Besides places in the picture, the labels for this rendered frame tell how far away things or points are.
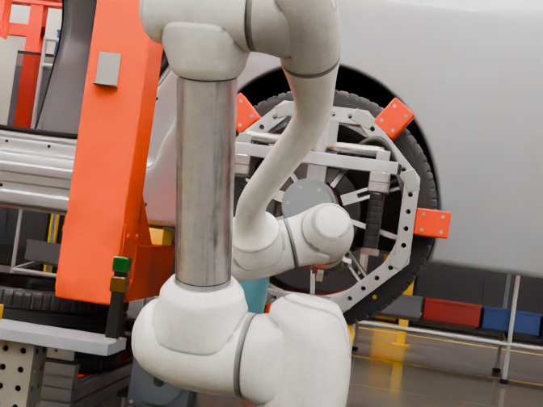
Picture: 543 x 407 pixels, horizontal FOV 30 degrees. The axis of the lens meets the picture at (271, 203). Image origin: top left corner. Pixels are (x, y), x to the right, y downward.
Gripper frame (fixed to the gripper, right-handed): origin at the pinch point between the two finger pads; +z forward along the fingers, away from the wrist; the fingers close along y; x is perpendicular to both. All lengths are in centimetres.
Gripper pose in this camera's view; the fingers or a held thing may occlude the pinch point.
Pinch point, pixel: (320, 271)
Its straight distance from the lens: 235.2
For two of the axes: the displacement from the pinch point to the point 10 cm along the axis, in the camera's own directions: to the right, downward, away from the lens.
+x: -1.4, 9.4, -3.0
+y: -9.9, -1.4, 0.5
